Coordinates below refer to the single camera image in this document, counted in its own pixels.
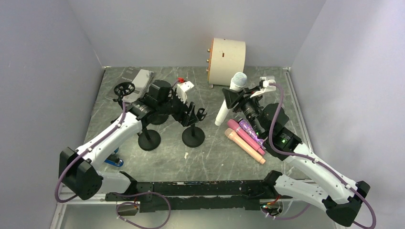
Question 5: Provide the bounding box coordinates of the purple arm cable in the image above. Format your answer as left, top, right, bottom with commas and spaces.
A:
54, 79, 184, 229
261, 83, 377, 229

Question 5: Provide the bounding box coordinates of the purple glitter microphone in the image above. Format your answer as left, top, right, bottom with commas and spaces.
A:
238, 119, 265, 149

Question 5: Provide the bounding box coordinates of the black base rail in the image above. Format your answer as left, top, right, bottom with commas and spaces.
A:
106, 180, 282, 213

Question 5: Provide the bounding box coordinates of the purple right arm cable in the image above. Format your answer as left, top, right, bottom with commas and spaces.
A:
261, 83, 377, 229

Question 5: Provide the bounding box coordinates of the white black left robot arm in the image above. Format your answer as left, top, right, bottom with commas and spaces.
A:
54, 78, 205, 202

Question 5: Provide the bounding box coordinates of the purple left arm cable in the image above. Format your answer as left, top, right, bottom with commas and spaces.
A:
54, 79, 184, 229

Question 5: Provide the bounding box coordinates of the white microphone silver grille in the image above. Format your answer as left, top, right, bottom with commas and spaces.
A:
214, 72, 247, 126

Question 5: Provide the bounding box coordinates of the blue box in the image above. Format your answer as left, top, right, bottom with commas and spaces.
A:
104, 148, 124, 167

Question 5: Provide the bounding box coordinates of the grey white booklet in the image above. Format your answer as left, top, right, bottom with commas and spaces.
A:
105, 66, 155, 104

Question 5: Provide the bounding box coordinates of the cream cylindrical speaker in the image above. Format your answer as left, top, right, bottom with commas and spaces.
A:
206, 38, 246, 87

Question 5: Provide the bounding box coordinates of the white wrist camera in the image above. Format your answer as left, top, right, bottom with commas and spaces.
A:
250, 76, 276, 98
176, 78, 194, 104

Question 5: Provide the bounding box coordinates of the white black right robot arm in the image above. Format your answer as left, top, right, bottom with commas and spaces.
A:
222, 87, 376, 229

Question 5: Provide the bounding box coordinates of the pink microphone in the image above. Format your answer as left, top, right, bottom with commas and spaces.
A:
227, 119, 265, 156

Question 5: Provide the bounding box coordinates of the black tripod shock-mount stand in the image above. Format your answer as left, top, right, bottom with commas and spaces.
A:
113, 82, 135, 115

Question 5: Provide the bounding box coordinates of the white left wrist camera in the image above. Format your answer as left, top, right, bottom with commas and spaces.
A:
176, 78, 194, 104

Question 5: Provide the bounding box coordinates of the peach microphone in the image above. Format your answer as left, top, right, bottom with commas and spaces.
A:
225, 128, 266, 164

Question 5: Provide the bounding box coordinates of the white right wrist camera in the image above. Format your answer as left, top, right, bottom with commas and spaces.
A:
250, 76, 276, 98

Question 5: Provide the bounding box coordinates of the black round-base mic stand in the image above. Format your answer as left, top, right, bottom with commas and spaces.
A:
138, 127, 161, 151
148, 114, 169, 125
182, 108, 207, 148

